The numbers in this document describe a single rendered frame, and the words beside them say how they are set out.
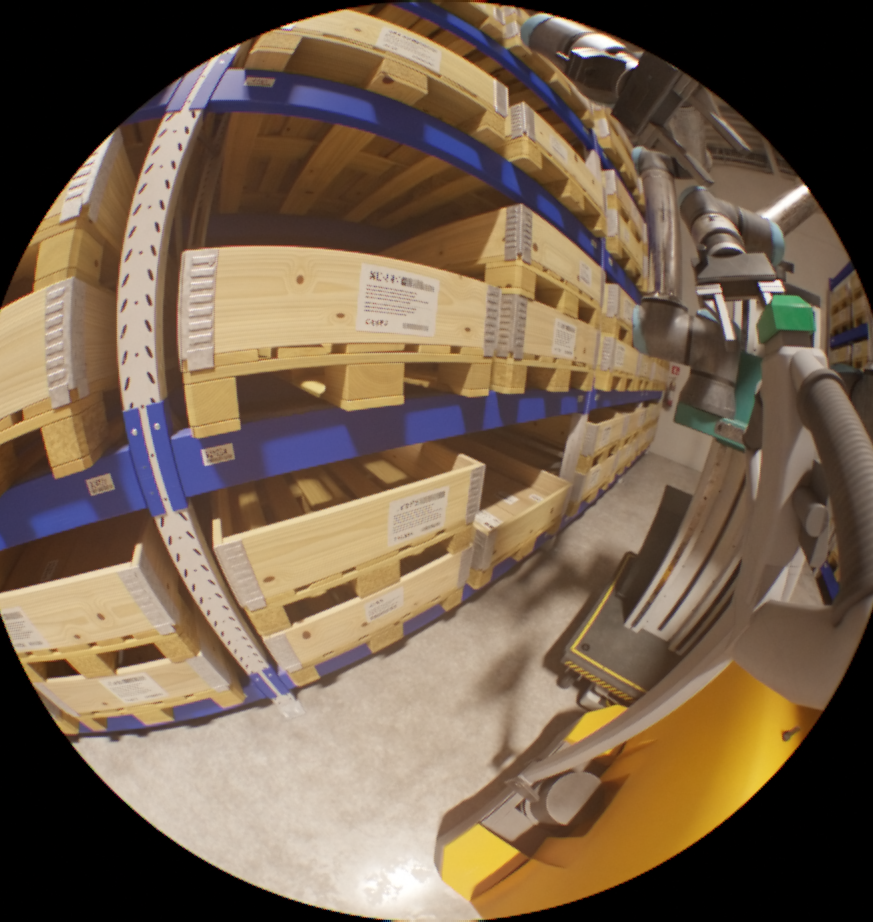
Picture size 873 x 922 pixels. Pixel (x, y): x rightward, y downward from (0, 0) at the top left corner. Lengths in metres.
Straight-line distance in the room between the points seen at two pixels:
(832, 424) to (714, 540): 1.10
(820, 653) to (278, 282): 0.69
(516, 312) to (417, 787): 1.72
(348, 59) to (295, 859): 2.36
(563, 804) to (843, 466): 0.91
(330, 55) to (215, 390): 0.93
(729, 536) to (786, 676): 1.09
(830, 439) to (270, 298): 0.66
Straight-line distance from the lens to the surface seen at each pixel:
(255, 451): 0.66
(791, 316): 0.27
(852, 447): 0.17
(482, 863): 1.01
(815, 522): 0.23
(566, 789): 0.97
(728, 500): 1.20
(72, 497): 0.79
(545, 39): 0.57
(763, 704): 0.81
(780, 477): 0.26
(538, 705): 1.50
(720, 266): 0.51
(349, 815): 1.35
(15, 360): 0.73
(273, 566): 0.73
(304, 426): 0.67
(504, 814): 1.07
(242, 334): 0.57
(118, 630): 0.91
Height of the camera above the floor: 1.33
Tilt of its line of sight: 23 degrees down
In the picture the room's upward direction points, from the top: 4 degrees clockwise
